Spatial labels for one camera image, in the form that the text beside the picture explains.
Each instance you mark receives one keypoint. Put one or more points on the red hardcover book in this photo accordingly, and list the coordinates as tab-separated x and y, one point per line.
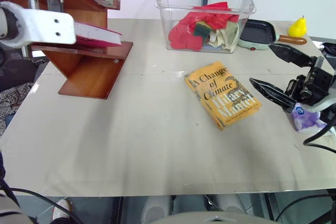
99	34

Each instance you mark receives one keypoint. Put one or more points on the green and yellow sponge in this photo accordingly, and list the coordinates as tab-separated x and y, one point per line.
201	30

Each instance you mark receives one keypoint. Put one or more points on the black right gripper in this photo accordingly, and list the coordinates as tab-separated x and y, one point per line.
312	85

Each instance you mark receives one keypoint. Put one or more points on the plaid clothing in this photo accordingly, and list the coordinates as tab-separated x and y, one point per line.
13	100

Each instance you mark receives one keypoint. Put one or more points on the wooden bookshelf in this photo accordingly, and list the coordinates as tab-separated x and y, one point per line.
89	77

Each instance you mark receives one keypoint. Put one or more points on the red cloth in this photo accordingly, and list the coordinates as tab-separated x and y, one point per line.
183	37

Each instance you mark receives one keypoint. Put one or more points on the beige cloth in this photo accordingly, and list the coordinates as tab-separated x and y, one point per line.
231	36

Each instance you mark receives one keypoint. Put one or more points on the mint green electric frying pan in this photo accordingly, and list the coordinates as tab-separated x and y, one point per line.
258	33

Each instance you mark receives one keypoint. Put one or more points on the grey robot body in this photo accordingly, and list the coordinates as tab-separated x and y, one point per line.
210	217

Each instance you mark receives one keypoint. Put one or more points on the clear plastic storage bin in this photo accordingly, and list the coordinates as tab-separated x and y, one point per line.
183	11

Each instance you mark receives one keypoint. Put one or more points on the purple tissue pack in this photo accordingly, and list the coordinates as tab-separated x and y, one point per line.
304	119

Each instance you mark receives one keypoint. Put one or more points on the black object at table edge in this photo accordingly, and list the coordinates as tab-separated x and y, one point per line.
330	48

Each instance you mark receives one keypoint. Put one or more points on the yellow pear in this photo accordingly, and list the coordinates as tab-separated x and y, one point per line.
298	27

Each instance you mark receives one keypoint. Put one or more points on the yellow paperback book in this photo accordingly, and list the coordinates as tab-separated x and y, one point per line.
223	95

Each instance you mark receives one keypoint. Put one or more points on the silver aluminium bracket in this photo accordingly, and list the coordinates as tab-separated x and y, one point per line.
32	1

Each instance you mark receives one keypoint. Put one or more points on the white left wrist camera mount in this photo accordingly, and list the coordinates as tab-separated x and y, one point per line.
39	28

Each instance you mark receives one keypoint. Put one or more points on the white shoe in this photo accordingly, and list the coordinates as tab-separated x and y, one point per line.
61	208

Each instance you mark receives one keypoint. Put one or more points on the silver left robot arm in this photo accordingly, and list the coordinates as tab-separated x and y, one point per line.
2	24

